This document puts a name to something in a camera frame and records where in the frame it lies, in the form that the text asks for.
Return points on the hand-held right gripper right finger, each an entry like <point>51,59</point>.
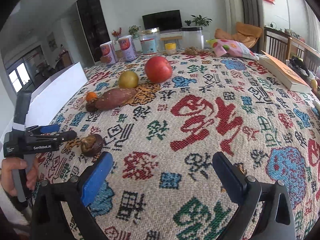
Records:
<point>230,177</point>

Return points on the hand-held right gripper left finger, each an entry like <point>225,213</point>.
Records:
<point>96,180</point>

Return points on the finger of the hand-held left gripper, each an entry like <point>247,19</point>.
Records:
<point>50,128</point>
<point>66,136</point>

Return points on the dark mangosteen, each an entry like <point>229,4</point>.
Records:
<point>90,106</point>
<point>92,145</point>

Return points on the white cardboard box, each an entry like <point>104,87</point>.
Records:
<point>57,92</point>

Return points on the orange mandarin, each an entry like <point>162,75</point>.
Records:
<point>91,96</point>

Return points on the long sweet potato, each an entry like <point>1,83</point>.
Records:
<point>115,98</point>

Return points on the small yellow-green pear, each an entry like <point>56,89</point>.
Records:
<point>128,79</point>

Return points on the red apple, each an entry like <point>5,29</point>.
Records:
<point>158,69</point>

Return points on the person's left forearm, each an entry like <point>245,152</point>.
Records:
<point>10,210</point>

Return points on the person's left hand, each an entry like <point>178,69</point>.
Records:
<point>8,177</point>

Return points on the glass sliding door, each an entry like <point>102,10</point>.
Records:
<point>20,76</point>

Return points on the printed woven tablecloth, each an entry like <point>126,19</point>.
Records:
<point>200,90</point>

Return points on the purple and red can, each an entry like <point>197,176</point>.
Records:
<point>127,47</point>
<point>108,52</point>

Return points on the dark glass cabinet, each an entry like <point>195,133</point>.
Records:
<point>92,22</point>

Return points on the red flowers in vase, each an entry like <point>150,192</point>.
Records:
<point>116,33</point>

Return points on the orange cover book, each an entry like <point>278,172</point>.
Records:
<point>285,73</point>

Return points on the clear jar with blue label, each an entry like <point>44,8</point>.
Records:
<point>150,42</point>

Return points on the potted green plant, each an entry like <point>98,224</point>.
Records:
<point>133,30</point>

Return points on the small yellow fruit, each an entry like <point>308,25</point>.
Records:
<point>314,83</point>

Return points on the pink snack bag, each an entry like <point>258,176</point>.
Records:
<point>232,47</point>

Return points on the pile of nuts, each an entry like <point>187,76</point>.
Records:
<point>193,51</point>

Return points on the dark cloth pile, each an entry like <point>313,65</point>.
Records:
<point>300,66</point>

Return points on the small yellow-lid jar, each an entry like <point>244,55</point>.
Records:
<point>170,48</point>

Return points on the wooden slatted chair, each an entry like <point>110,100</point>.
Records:
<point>305,48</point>
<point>275,42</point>

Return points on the orange bean bag chair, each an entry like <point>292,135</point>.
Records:
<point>242,35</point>

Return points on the small wooden side table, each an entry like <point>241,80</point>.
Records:
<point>171,38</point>

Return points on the clear plastic jar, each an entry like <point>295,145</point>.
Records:
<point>192,38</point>

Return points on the white television cabinet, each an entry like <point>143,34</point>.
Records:
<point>172,33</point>

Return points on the black flat television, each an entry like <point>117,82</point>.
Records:
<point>162,20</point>

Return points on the large leafy potted plant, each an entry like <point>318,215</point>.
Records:
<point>201,20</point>

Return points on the small potted plant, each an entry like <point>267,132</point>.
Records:
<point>188,23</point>

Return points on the white standing air conditioner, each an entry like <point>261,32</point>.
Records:
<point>231,5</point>

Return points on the grey curtain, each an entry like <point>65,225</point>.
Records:
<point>250,5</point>

